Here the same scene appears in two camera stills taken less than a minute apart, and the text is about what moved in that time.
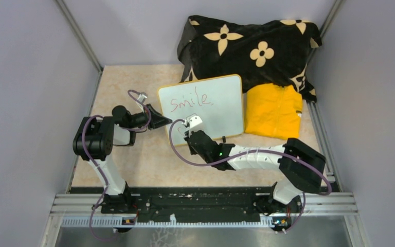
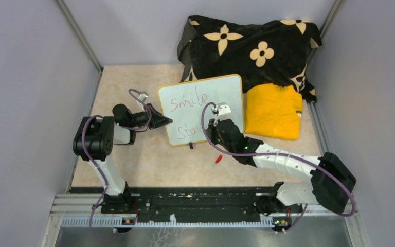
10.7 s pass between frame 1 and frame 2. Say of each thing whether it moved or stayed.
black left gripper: stayed
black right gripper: moved
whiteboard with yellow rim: stayed
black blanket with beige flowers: stayed
